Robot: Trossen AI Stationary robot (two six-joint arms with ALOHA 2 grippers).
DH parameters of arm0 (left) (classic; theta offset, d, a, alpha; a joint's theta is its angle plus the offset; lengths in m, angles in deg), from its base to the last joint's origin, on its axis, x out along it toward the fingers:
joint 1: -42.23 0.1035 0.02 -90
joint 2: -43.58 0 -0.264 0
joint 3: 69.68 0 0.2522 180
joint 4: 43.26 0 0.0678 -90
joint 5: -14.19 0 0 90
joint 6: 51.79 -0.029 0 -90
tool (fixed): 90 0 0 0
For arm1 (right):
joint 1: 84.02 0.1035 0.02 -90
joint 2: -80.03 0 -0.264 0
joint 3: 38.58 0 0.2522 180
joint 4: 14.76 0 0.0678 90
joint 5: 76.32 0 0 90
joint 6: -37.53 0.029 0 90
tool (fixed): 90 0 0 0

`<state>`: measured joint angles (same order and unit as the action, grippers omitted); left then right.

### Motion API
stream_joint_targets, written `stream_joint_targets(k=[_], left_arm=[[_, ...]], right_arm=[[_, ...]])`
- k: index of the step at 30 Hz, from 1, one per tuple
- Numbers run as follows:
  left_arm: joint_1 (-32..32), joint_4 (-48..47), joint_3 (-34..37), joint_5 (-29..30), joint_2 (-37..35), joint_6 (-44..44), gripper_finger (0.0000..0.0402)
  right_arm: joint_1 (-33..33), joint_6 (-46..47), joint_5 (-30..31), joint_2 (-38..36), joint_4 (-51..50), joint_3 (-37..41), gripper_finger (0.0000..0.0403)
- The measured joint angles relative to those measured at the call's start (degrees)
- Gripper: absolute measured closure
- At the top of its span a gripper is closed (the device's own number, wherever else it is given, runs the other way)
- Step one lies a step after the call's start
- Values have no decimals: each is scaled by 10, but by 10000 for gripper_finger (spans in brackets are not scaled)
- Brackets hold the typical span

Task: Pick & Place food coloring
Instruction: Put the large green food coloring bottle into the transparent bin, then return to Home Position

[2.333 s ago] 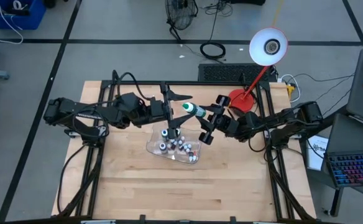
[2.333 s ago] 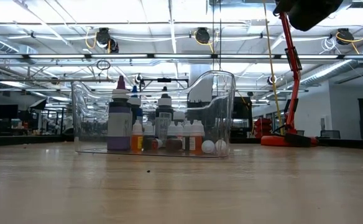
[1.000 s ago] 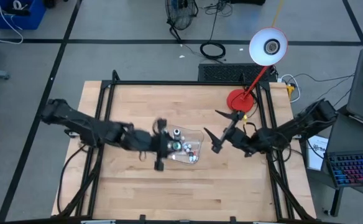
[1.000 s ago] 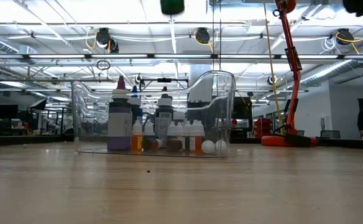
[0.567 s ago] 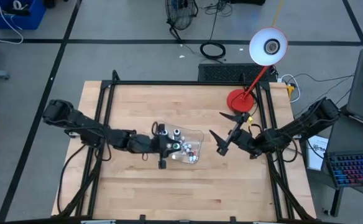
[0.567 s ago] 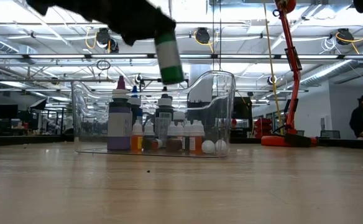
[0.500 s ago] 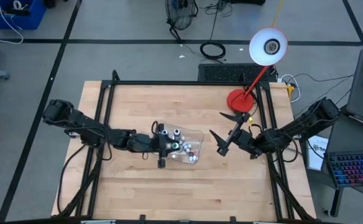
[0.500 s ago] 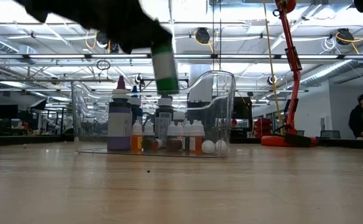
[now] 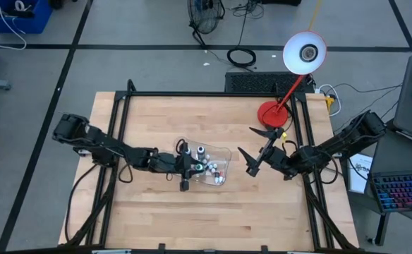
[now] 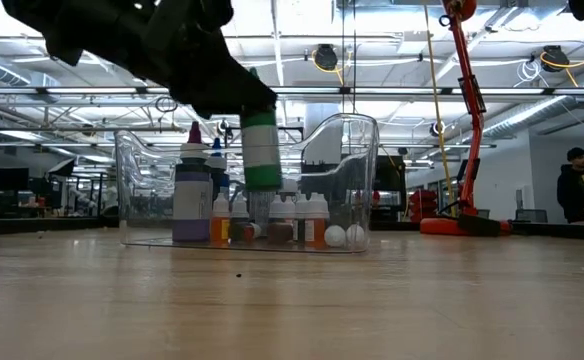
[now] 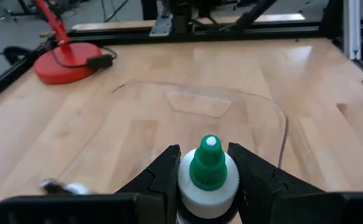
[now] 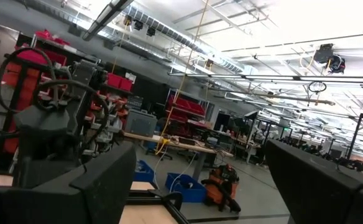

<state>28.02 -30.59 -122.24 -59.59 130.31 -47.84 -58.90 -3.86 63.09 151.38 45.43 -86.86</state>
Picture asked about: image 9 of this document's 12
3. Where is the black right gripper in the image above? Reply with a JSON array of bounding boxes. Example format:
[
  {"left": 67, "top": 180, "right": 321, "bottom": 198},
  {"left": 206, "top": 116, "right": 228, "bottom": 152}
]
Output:
[{"left": 237, "top": 126, "right": 298, "bottom": 180}]

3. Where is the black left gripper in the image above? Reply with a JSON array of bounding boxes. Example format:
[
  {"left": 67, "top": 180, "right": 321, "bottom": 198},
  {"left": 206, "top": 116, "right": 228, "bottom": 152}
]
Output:
[{"left": 173, "top": 153, "right": 205, "bottom": 192}]

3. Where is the clear plastic bin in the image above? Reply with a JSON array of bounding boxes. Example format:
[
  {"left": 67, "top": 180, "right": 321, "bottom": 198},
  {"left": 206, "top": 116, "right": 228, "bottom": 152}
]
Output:
[{"left": 172, "top": 136, "right": 233, "bottom": 188}]

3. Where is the red desk lamp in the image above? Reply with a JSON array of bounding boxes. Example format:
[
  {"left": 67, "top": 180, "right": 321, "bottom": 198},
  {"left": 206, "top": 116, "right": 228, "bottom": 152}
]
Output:
[{"left": 257, "top": 30, "right": 329, "bottom": 130}]

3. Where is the black keyboard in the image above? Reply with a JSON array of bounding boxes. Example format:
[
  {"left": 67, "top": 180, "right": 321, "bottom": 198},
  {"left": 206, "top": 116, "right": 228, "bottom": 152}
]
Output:
[{"left": 224, "top": 71, "right": 315, "bottom": 95}]

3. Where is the white printed paper sheet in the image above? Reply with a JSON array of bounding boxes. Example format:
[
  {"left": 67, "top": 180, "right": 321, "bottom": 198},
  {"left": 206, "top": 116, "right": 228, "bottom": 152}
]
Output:
[{"left": 346, "top": 152, "right": 373, "bottom": 194}]

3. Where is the silver clamp bar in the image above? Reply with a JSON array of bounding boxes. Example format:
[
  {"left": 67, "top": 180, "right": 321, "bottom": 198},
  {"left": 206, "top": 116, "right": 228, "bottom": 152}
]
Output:
[{"left": 91, "top": 248, "right": 133, "bottom": 254}]

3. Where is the black floor fan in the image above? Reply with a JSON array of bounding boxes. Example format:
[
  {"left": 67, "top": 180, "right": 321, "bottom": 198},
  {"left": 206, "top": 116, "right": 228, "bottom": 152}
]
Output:
[{"left": 187, "top": 0, "right": 226, "bottom": 49}]

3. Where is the blue plastic storage bin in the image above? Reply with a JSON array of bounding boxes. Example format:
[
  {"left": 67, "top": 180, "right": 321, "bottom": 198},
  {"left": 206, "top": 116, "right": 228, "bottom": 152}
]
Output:
[{"left": 0, "top": 0, "right": 54, "bottom": 35}]

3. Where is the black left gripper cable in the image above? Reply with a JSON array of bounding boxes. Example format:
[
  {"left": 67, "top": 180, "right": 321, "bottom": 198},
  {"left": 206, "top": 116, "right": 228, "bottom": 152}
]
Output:
[{"left": 175, "top": 138, "right": 189, "bottom": 156}]

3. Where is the black aluminium table frame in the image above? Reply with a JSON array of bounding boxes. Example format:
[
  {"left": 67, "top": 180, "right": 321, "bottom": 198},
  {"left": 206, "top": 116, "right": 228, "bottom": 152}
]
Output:
[{"left": 59, "top": 79, "right": 361, "bottom": 253}]

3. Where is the black coiled floor cable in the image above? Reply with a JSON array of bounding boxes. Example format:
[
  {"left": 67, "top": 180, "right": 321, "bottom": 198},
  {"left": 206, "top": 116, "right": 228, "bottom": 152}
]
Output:
[{"left": 226, "top": 47, "right": 258, "bottom": 68}]

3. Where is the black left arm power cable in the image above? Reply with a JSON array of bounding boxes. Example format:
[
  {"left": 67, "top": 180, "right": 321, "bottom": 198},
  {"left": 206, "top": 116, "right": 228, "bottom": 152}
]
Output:
[{"left": 63, "top": 164, "right": 99, "bottom": 244}]

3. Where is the yellow hanging cable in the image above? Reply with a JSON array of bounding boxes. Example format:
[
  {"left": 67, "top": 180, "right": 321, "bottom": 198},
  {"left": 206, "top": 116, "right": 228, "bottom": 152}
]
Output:
[{"left": 308, "top": 0, "right": 323, "bottom": 32}]

